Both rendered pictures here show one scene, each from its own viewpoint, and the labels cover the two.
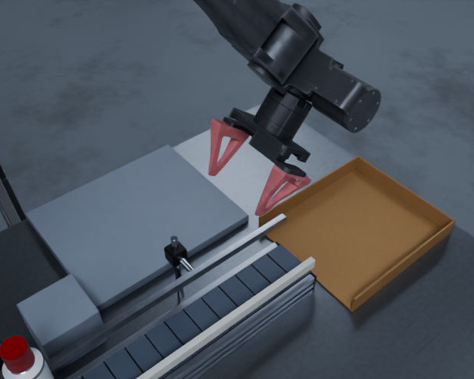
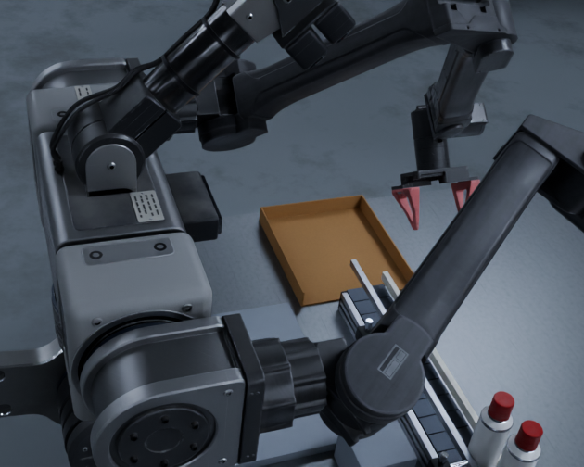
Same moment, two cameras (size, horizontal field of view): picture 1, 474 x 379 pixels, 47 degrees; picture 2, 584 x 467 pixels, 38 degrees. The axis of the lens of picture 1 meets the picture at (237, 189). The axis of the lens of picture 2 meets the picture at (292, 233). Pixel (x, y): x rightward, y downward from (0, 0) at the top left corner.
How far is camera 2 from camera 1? 134 cm
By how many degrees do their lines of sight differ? 54
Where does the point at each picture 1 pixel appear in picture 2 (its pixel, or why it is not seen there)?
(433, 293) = (411, 242)
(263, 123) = (443, 165)
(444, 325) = not seen: hidden behind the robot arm
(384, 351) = not seen: hidden behind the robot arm
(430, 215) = (342, 206)
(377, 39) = not seen: outside the picture
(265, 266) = (367, 307)
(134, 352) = (425, 412)
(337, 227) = (324, 259)
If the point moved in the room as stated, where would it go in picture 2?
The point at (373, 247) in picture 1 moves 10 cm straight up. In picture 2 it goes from (356, 250) to (363, 215)
